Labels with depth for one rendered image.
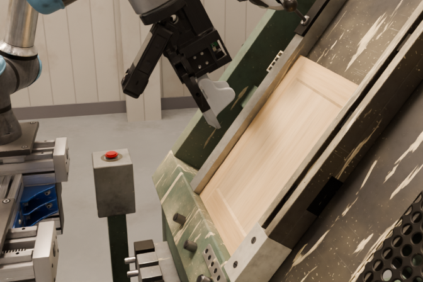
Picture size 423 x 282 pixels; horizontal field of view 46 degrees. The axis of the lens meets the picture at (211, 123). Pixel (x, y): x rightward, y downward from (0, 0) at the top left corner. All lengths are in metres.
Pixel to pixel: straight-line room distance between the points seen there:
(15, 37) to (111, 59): 3.10
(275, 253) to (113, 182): 0.69
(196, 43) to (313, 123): 0.54
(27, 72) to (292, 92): 0.79
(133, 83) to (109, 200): 0.92
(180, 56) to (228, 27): 3.99
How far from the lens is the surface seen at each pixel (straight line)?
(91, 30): 4.57
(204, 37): 0.71
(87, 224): 3.05
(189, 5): 0.72
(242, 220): 1.22
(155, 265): 1.41
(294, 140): 1.20
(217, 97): 0.76
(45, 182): 1.55
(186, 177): 1.52
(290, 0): 1.31
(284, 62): 1.39
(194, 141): 1.64
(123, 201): 1.62
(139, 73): 0.72
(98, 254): 2.79
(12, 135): 1.52
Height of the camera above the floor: 1.60
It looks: 21 degrees down
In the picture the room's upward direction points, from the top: straight up
